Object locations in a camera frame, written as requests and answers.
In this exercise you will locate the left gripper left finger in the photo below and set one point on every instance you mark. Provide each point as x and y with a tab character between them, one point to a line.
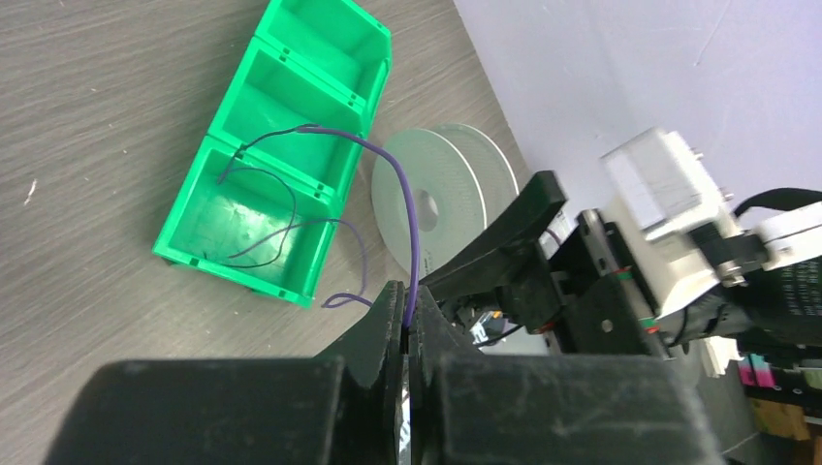
339	407

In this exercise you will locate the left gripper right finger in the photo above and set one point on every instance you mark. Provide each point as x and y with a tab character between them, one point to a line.
471	408

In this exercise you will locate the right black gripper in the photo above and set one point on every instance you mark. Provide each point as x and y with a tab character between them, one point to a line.
585	298

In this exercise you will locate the clear plastic cable spool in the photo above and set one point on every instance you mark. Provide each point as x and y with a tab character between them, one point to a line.
461	182

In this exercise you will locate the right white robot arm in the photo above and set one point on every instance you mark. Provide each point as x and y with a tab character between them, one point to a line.
776	314

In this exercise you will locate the green three-compartment bin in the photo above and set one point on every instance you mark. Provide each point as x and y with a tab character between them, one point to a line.
260	201

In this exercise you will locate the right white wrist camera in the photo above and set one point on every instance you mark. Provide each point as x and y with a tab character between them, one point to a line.
673	218

